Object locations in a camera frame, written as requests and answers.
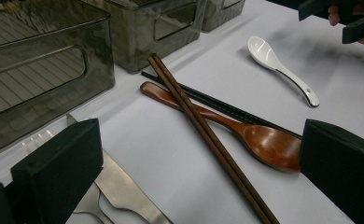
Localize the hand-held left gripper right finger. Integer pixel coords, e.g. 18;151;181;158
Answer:
300;119;364;224

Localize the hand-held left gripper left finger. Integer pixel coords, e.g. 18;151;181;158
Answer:
10;118;104;224

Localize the metal fork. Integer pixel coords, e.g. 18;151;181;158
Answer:
21;130;116;224

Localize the white ceramic spoon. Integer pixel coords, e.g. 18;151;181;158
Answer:
247;35;320;108

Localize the brown wooden spoon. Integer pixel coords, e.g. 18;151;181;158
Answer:
139;81;302;174

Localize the smoky clear plastic bin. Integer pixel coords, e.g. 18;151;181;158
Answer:
80;0;208;74
0;0;116;160
201;0;246;33

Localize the black chopstick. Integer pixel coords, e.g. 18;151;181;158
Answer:
140;70;303;139
142;70;303;138

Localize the brown wooden chopstick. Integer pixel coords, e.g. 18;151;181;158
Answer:
147;57;273;224
151;53;281;224

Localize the white table mat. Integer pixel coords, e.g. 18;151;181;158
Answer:
0;0;364;224

